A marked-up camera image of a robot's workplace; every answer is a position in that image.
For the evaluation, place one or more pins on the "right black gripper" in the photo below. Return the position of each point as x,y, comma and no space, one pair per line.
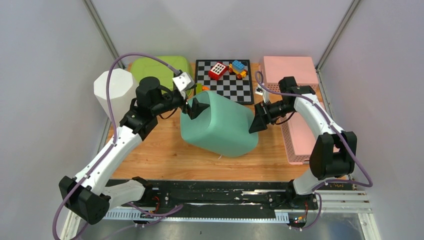
259,123

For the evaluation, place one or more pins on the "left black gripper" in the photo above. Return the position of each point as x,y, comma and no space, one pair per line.
197,107

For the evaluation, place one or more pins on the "green bin with white liner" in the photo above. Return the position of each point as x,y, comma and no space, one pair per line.
221,128

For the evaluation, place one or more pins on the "pink perforated plastic basket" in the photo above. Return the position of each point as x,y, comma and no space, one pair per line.
298,140

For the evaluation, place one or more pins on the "large green plastic container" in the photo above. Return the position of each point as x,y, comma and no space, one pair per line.
145,67

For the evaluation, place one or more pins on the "white plastic bin liner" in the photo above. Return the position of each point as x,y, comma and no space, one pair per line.
122,89

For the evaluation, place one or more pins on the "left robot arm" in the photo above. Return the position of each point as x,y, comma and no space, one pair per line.
87,194

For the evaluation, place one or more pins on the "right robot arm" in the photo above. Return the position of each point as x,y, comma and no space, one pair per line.
333,154

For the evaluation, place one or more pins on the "green flat toy brick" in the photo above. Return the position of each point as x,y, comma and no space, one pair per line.
198,88

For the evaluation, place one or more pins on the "black grey checkerboard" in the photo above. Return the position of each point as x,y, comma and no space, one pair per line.
237,90

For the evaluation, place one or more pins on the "red window toy brick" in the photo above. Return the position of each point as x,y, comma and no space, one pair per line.
217,71

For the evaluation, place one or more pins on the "blue yellow toy car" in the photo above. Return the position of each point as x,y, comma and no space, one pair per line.
238,68

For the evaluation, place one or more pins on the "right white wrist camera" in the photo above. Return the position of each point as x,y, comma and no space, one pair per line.
264,93

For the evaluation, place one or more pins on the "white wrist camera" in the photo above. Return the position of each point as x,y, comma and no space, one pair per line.
183,82
264,93

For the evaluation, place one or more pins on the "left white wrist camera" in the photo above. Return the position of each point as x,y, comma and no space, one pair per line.
183,82

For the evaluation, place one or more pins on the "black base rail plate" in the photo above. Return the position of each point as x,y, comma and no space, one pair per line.
246,200

